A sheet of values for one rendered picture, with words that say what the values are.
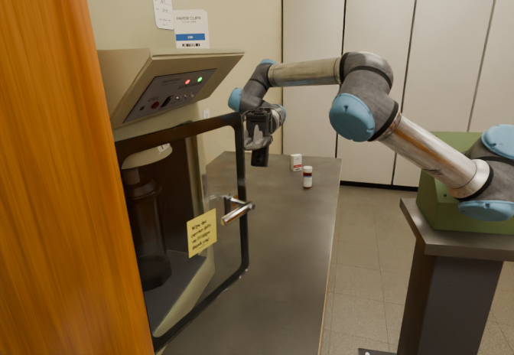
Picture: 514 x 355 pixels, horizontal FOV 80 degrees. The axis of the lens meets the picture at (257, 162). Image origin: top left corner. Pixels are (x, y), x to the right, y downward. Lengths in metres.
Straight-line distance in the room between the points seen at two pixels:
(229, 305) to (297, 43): 2.98
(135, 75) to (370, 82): 0.56
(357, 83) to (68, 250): 0.65
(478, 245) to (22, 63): 1.14
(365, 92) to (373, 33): 2.67
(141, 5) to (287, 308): 0.68
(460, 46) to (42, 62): 3.41
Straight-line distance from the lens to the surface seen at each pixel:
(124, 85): 0.40
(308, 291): 0.84
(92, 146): 0.34
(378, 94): 0.79
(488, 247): 1.17
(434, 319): 1.38
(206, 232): 0.64
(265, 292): 0.83
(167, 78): 0.44
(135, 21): 0.55
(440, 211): 1.16
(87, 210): 0.38
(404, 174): 3.70
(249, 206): 0.64
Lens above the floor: 1.50
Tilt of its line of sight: 20 degrees down
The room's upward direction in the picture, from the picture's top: 2 degrees counter-clockwise
